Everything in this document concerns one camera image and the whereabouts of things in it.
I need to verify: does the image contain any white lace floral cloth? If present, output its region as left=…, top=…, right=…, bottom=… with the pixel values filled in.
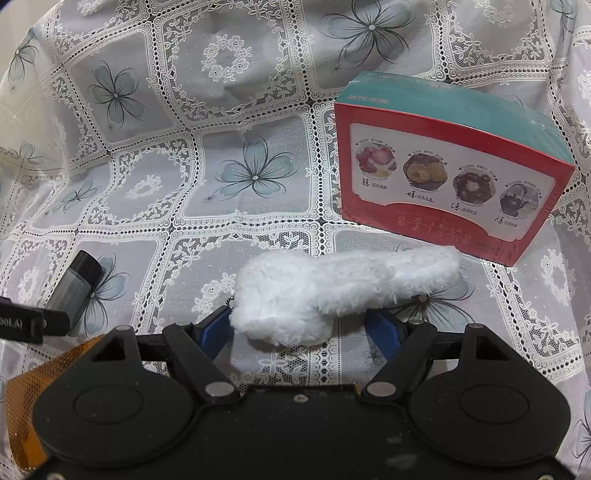
left=0, top=0, right=591, bottom=476

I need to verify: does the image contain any brown textured flat case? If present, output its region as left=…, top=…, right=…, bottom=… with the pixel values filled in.
left=0, top=336, right=100, bottom=468

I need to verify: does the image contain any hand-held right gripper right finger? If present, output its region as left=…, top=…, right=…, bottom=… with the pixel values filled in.
left=362, top=310, right=511, bottom=400

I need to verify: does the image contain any white plush toy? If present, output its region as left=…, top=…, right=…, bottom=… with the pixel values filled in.
left=229, top=247, right=461, bottom=349

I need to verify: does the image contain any red and teal tea box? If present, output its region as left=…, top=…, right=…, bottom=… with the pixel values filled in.
left=333, top=70, right=575, bottom=267

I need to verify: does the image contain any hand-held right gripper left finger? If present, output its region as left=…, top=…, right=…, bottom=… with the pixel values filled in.
left=78, top=310, right=241, bottom=403

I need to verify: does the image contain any grey bottle with black cap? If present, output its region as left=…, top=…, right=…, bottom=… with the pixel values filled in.
left=46, top=250, right=103, bottom=324

